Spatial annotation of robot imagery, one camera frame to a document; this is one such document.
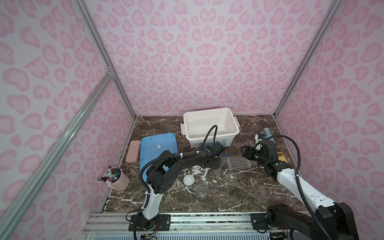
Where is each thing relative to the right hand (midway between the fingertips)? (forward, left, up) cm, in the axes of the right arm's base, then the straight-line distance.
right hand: (246, 147), depth 85 cm
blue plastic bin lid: (+7, +59, -12) cm, 60 cm away
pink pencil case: (0, +69, -11) cm, 70 cm away
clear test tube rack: (-4, +3, -13) cm, 14 cm away
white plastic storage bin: (+22, +29, -6) cm, 37 cm away
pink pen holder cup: (-17, +71, -4) cm, 73 cm away
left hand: (-4, +17, -11) cm, 20 cm away
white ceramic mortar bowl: (-15, +33, -12) cm, 38 cm away
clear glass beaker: (-20, +25, -14) cm, 35 cm away
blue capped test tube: (-5, +13, -14) cm, 19 cm away
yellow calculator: (+1, -25, -13) cm, 28 cm away
